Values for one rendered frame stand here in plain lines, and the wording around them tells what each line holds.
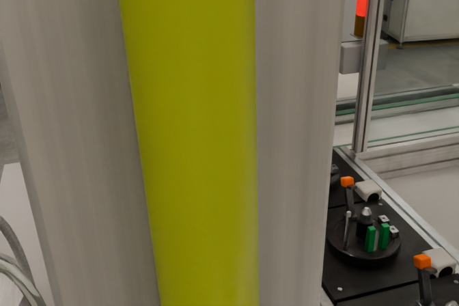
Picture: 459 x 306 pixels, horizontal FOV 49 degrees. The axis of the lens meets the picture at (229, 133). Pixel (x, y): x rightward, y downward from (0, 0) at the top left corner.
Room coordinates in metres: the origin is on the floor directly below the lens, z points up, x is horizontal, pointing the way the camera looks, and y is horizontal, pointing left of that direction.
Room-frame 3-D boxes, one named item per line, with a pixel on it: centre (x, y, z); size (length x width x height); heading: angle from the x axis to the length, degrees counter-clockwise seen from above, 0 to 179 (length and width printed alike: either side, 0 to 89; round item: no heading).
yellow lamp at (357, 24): (1.19, -0.33, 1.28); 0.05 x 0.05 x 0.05
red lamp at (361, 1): (1.19, -0.33, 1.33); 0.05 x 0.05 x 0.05
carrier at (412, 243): (0.77, -0.25, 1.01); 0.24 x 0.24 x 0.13; 16
